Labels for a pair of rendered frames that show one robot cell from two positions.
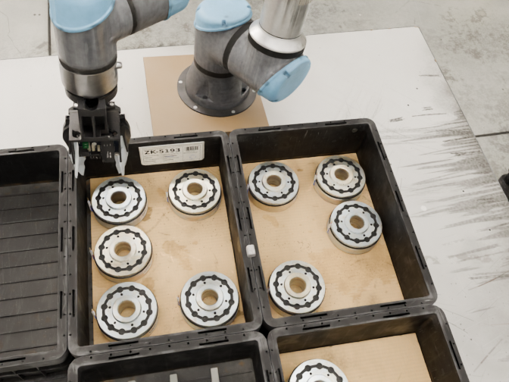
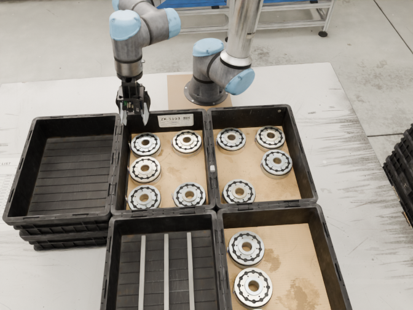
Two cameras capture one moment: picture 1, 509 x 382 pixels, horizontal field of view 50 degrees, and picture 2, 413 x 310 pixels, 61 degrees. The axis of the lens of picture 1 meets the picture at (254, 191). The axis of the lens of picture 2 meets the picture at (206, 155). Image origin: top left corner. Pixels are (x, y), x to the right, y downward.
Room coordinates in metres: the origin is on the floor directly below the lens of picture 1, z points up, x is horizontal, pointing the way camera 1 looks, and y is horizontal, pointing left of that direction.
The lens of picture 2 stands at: (-0.18, -0.13, 1.81)
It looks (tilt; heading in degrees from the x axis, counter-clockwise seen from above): 53 degrees down; 14
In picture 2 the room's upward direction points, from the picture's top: straight up
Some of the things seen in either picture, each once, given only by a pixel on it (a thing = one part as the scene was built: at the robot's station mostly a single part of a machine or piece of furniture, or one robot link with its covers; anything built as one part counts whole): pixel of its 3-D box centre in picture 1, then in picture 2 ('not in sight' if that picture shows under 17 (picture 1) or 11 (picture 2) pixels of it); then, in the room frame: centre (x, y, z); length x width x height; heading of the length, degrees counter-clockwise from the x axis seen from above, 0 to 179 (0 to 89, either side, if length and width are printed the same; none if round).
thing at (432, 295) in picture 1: (324, 212); (257, 152); (0.51, -0.13, 0.92); 0.40 x 0.30 x 0.02; 18
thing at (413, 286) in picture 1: (319, 225); (255, 161); (0.51, -0.13, 0.87); 0.40 x 0.30 x 0.11; 18
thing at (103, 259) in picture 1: (123, 250); (145, 169); (0.40, 0.22, 0.86); 0.10 x 0.10 x 0.01
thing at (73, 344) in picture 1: (158, 231); (163, 157); (0.42, 0.15, 0.92); 0.40 x 0.30 x 0.02; 18
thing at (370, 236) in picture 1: (356, 223); (276, 162); (0.54, -0.20, 0.86); 0.10 x 0.10 x 0.01
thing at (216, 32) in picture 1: (223, 32); (208, 58); (0.89, 0.12, 0.96); 0.13 x 0.12 x 0.14; 55
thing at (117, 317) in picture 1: (126, 308); (144, 198); (0.30, 0.18, 0.86); 0.05 x 0.05 x 0.01
